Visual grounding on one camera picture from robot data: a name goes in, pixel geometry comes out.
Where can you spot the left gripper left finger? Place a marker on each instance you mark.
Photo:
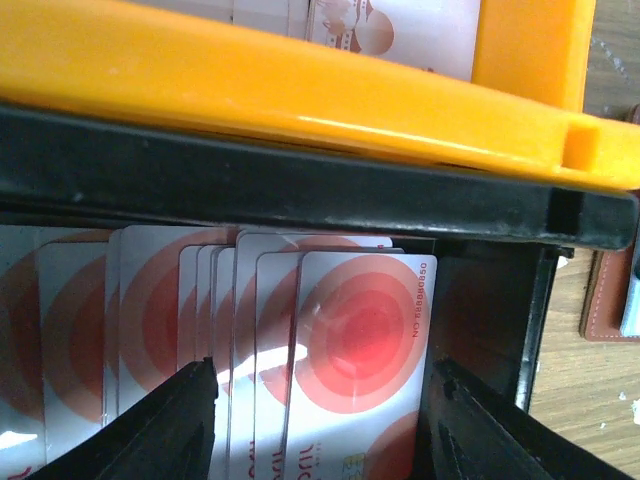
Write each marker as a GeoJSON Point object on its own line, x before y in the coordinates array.
{"type": "Point", "coordinates": [169, 434]}

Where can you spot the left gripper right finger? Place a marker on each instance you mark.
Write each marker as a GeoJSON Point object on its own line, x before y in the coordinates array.
{"type": "Point", "coordinates": [476, 433]}

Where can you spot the brown leather card holder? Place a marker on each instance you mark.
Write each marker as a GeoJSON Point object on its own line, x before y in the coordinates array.
{"type": "Point", "coordinates": [611, 307]}

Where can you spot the black bin with red cards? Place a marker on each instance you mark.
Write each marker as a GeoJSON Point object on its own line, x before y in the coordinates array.
{"type": "Point", "coordinates": [128, 253]}

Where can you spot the white card in orange bin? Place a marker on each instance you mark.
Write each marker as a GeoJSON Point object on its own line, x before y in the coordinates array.
{"type": "Point", "coordinates": [434, 36]}

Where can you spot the orange plastic bin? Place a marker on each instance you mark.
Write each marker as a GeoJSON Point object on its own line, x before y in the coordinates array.
{"type": "Point", "coordinates": [137, 64]}

